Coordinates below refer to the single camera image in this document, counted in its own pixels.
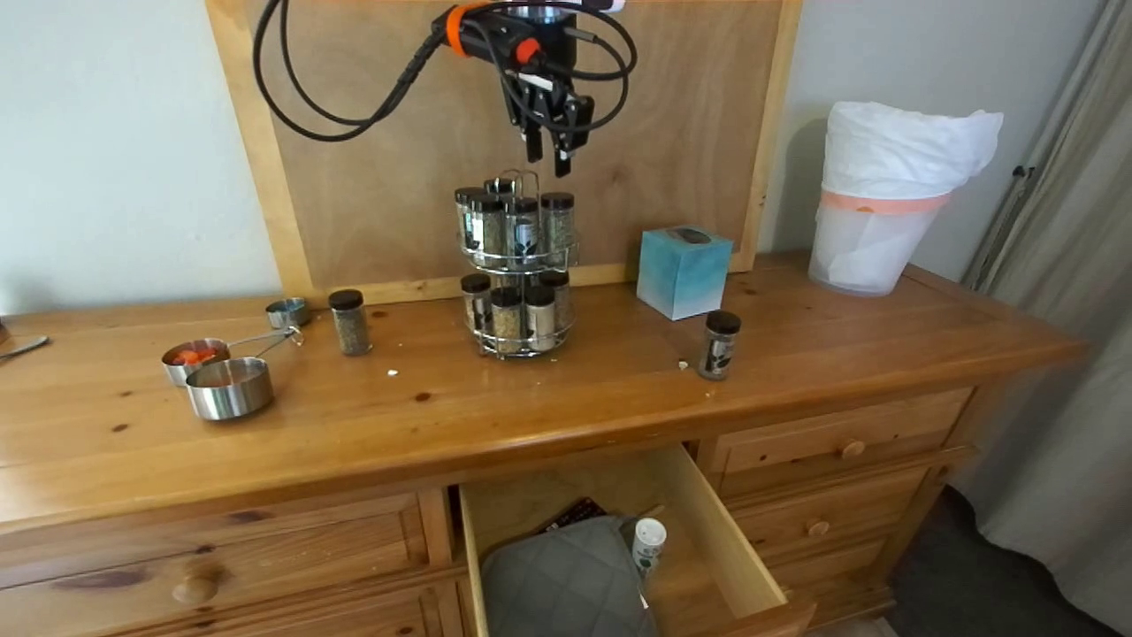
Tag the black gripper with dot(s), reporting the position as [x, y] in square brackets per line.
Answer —
[543, 72]

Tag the black-capped glass spice jar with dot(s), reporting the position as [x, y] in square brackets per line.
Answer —
[491, 230]
[475, 300]
[539, 316]
[507, 320]
[349, 322]
[555, 227]
[523, 230]
[718, 344]

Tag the blue sponge block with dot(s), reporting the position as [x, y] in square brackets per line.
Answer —
[680, 273]

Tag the pine wood dresser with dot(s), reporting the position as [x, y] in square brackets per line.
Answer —
[356, 453]

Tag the closed pine drawer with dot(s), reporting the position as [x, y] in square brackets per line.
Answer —
[233, 553]
[356, 620]
[800, 458]
[844, 574]
[868, 515]

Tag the glass bowl with vegetables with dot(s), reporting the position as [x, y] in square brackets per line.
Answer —
[231, 391]

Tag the steel cup with orange bits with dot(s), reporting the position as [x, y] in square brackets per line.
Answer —
[195, 356]

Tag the small white bottle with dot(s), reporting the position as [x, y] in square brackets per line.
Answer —
[647, 546]

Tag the grey quilted cloth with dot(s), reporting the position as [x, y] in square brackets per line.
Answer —
[566, 585]

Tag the open pine drawer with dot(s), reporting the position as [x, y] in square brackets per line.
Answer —
[730, 553]

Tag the beige curtain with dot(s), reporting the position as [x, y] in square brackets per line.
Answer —
[1085, 356]

